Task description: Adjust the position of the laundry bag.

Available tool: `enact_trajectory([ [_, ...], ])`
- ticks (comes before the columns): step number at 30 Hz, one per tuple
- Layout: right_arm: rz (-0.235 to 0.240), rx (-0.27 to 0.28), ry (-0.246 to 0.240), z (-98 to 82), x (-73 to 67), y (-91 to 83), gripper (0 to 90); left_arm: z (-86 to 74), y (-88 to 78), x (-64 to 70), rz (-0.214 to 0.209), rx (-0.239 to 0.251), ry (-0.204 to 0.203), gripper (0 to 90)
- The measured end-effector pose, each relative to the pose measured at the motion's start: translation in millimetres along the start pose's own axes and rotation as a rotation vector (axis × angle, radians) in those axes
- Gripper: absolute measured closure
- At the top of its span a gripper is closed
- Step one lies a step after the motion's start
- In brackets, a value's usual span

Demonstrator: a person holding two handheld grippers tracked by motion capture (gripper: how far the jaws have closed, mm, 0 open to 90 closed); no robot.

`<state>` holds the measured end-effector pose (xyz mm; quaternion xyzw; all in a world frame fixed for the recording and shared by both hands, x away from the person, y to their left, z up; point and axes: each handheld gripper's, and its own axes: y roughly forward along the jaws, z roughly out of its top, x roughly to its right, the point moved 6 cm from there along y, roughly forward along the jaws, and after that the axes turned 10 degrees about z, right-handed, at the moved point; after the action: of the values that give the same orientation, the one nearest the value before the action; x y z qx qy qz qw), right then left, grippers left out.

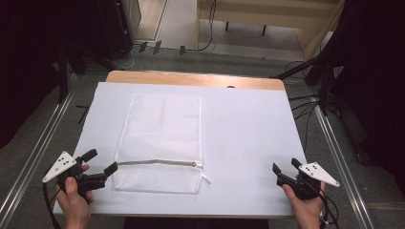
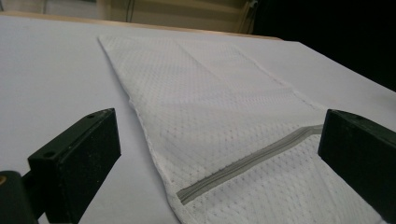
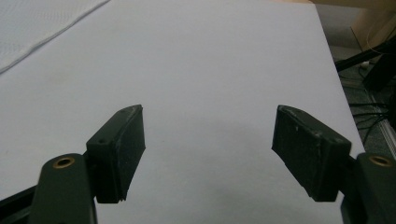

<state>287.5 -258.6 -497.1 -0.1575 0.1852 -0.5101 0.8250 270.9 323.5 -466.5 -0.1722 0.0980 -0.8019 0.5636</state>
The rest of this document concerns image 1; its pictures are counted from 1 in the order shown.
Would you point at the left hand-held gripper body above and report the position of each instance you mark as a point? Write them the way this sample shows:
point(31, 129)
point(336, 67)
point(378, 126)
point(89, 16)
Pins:
point(60, 165)

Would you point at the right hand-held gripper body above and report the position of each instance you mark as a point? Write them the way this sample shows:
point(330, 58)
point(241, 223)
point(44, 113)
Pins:
point(313, 173)

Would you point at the white mesh laundry bag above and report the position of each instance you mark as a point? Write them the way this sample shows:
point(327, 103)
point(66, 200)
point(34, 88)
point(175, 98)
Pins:
point(162, 136)

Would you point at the person's right hand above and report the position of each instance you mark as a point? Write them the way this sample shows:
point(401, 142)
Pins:
point(305, 208)

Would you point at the person's left hand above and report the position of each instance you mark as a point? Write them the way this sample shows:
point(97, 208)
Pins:
point(74, 205)

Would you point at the white table cover sheet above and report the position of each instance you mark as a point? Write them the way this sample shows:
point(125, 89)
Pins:
point(251, 133)

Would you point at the black metal stand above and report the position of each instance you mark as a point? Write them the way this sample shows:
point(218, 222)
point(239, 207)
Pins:
point(324, 86)
point(63, 79)

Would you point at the person's dark clothing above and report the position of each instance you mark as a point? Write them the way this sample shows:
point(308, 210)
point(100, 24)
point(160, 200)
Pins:
point(194, 224)

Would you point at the black curtain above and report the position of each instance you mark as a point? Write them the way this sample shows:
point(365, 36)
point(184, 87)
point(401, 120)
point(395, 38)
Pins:
point(22, 63)
point(375, 79)

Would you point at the light wooden furniture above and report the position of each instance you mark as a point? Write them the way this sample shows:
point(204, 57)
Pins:
point(312, 35)

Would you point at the dark cabinet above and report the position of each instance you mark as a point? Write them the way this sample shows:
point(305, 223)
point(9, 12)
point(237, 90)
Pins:
point(114, 25)

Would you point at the metal floor rail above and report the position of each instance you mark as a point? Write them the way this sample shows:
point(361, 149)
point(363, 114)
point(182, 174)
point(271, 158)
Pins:
point(35, 156)
point(344, 165)

